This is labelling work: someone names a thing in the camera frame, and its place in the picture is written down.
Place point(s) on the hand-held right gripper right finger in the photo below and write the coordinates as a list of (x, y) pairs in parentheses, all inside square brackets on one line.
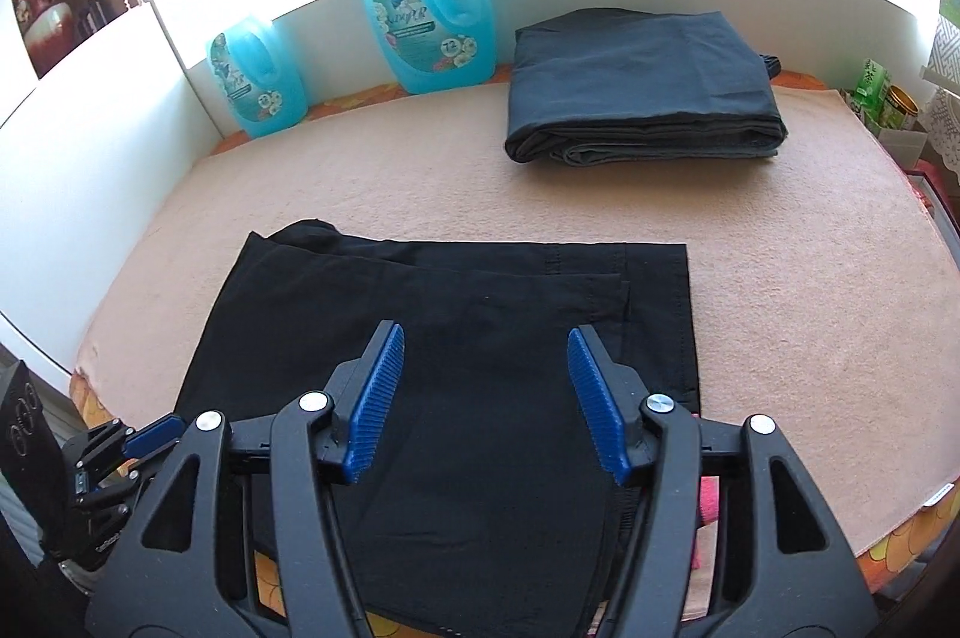
[(600, 405)]

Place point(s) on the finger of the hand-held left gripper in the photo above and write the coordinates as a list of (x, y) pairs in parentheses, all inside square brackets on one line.
[(154, 437)]

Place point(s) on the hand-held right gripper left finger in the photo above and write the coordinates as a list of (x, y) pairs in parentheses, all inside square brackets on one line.
[(371, 405)]

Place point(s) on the black pants with pink trim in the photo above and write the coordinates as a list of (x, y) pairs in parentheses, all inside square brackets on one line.
[(487, 308)]

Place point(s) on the folded dark grey pants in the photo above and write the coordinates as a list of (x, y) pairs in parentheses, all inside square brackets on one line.
[(637, 75)]

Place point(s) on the white ribbed panel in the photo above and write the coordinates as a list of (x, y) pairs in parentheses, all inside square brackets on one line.
[(19, 510)]

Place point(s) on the beige towel mat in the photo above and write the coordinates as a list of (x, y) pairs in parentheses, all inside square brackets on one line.
[(787, 308)]

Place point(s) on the small blue detergent bottle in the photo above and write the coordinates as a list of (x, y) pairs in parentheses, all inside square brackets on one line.
[(259, 83)]

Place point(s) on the large blue detergent bottle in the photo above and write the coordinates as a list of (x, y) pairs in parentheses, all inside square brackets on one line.
[(424, 38)]

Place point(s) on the pink gift box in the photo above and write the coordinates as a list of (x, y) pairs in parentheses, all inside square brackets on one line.
[(934, 195)]

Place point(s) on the green carton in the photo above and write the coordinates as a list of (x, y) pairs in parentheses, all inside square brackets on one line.
[(871, 90)]

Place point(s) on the gold tin can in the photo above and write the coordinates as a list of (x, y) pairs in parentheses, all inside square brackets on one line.
[(900, 111)]

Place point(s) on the dark books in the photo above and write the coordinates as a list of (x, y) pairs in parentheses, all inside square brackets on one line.
[(94, 17)]

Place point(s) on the red vase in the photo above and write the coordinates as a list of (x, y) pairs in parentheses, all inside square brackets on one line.
[(45, 19)]

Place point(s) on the white lace cloth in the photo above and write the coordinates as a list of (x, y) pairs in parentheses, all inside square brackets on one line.
[(945, 128)]

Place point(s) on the landscape wall scroll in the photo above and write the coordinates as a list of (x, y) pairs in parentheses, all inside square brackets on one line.
[(946, 45)]

